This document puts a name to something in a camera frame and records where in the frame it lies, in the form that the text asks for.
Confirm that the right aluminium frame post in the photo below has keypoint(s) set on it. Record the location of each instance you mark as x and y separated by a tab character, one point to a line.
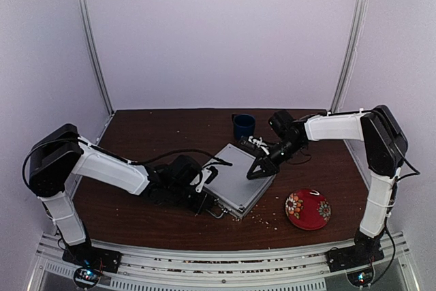
348	63

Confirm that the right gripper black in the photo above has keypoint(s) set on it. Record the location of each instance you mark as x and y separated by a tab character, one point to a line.
268	167

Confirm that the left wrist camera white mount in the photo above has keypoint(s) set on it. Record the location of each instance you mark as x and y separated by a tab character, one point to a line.
205	177

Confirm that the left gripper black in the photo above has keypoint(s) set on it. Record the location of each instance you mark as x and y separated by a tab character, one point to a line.
199	206

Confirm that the red floral plate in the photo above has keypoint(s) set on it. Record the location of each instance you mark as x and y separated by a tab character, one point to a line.
308	209

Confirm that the dark blue mug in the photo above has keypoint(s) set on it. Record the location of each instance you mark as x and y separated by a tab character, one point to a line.
243	125

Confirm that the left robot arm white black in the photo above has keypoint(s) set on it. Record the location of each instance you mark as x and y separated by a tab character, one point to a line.
64	152

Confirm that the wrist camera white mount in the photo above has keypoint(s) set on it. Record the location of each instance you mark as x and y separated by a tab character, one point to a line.
205	177
254	146

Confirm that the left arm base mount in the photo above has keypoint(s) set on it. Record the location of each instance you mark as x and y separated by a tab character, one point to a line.
92	263

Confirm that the left aluminium frame post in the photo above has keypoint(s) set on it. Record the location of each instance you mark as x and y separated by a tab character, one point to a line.
93	55

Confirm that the aluminium poker case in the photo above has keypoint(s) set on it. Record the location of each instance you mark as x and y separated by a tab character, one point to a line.
234	192

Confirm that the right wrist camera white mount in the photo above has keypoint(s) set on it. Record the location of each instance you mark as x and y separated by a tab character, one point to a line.
254	146

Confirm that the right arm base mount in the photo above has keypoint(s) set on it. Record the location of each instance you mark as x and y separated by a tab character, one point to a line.
354	260

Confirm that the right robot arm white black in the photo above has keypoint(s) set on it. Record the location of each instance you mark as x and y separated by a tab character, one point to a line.
385	145

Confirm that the aluminium frame post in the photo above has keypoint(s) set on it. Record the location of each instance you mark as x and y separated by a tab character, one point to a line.
348	63
93	55

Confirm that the front aluminium rail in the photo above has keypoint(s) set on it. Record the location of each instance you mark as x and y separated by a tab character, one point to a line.
295	268

